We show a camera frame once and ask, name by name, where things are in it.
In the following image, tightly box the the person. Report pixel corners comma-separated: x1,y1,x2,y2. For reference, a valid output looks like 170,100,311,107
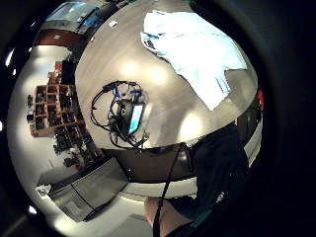
164,119,251,237

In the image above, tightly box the glass partition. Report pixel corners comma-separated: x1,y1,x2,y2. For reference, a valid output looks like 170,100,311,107
45,1,101,32

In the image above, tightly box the thin black cable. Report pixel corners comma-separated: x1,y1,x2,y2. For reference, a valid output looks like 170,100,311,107
152,145,183,237

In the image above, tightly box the white cloth garment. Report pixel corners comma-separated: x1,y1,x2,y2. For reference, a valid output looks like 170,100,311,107
140,9,249,112

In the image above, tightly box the red object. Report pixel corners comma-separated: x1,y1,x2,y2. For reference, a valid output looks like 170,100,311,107
256,88,266,112

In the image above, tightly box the pile of black equipment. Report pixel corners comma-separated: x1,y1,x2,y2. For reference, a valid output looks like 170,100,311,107
53,124,104,167

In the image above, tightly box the grey metal cabinet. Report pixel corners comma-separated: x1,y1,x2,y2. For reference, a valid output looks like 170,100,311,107
48,157,129,223

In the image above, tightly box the black device with screen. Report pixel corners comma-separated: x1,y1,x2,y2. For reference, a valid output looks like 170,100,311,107
116,98,146,137

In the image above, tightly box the white printed sheet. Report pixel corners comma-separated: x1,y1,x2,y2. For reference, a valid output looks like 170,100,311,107
35,184,52,198

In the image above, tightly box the red sofa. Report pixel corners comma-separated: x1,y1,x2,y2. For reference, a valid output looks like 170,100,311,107
34,29,81,47

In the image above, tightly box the bundle of black and blue cables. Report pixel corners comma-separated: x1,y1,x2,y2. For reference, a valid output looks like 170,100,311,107
90,80,150,151

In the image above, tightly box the wooden shelf with compartments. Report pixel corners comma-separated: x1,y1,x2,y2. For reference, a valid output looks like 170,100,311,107
31,83,87,138

